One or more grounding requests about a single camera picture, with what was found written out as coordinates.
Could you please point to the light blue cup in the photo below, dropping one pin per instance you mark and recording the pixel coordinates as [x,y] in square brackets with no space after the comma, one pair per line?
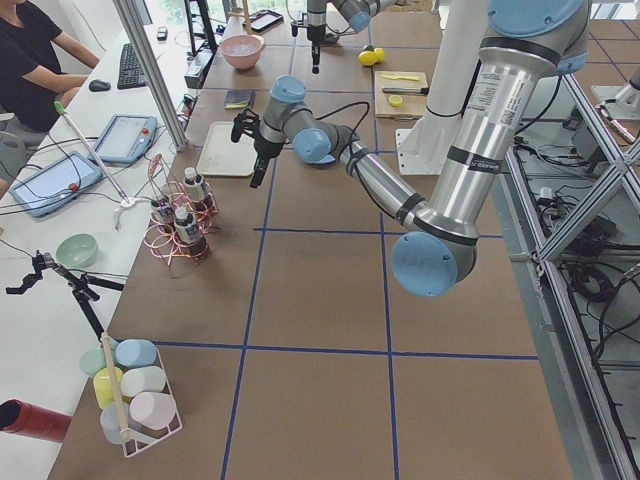
[134,353]

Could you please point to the lemon half slice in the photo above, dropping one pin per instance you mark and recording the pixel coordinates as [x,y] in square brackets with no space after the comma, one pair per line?
[395,100]

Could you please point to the copper bar spoon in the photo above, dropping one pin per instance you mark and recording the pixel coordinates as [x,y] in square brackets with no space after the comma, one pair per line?
[154,163]

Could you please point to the pale green bowl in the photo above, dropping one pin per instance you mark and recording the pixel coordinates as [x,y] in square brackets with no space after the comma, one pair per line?
[77,251]

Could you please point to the wooden cutting board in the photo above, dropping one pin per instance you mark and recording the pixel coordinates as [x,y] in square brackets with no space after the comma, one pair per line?
[413,106]

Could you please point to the white wire cup rack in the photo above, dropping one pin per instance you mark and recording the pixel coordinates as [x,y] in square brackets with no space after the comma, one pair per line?
[117,425]

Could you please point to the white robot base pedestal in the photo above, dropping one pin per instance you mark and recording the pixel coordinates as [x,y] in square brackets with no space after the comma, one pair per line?
[422,150]

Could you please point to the steel muddler rod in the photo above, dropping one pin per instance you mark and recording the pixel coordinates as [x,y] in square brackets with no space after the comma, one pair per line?
[423,91]

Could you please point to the blue teach pendant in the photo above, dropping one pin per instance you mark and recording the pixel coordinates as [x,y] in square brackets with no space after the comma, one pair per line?
[53,186]

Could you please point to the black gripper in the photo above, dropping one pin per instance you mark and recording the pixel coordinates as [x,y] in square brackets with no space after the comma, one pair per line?
[315,35]
[263,148]

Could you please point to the yellow plastic knife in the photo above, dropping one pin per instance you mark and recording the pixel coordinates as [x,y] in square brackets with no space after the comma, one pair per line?
[401,77]

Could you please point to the pink bowl of ice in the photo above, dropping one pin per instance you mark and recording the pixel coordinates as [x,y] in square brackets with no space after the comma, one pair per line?
[242,51]

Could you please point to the black keyboard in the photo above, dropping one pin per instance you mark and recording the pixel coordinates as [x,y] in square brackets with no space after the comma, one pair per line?
[130,74]

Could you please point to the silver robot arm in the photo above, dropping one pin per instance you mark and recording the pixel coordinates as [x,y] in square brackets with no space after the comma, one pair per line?
[525,41]
[356,13]

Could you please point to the pale green cup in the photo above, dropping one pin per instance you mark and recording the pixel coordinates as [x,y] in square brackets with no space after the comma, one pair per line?
[92,361]

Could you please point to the yellow lemon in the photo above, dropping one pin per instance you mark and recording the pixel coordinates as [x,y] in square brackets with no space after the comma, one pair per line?
[379,54]
[368,58]

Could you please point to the black camera tripod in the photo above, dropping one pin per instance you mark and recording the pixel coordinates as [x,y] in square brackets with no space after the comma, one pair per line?
[80,286]

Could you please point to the red cylinder flask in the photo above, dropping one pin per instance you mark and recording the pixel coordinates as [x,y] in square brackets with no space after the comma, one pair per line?
[33,421]

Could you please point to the cream bear tray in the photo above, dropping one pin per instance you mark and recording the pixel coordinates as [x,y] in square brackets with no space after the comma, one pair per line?
[220,157]

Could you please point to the black computer mouse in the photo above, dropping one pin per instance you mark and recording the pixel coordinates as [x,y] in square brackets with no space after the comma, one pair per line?
[97,85]

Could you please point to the seated person black shirt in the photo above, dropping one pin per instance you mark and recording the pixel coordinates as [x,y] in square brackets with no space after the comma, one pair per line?
[31,76]

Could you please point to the dark drink bottle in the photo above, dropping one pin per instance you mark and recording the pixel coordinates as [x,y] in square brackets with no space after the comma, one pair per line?
[197,190]
[190,235]
[163,214]

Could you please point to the grey folded cloth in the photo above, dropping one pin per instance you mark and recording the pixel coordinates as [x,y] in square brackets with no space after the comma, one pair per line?
[238,99]

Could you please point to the copper wire bottle rack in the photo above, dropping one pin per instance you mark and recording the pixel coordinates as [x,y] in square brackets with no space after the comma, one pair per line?
[168,247]

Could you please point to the yellow cup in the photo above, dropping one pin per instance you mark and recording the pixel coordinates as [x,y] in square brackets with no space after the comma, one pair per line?
[103,388]

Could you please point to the white cup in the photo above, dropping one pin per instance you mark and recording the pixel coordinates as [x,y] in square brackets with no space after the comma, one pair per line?
[143,379]

